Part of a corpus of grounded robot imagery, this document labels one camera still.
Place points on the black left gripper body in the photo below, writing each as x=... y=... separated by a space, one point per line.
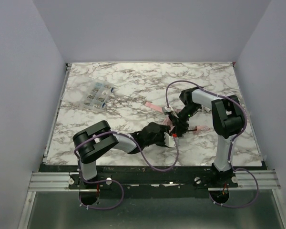
x=162 y=137

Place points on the aluminium frame rail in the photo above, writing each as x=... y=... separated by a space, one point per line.
x=56 y=207

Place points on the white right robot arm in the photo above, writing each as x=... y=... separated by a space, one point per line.
x=229 y=122

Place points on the pink folding umbrella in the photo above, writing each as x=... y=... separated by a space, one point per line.
x=195 y=130

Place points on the clear plastic organizer box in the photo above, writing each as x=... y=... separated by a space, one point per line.
x=97 y=94

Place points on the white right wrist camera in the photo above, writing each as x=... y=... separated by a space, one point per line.
x=167 y=110

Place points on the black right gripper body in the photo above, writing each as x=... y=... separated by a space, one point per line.
x=179 y=123

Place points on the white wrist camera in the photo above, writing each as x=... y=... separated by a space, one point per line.
x=171 y=140
x=167 y=110

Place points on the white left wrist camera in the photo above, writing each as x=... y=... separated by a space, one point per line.
x=171 y=140

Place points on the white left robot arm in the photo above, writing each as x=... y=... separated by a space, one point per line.
x=96 y=140

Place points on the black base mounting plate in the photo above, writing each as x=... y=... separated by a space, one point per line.
x=143 y=182

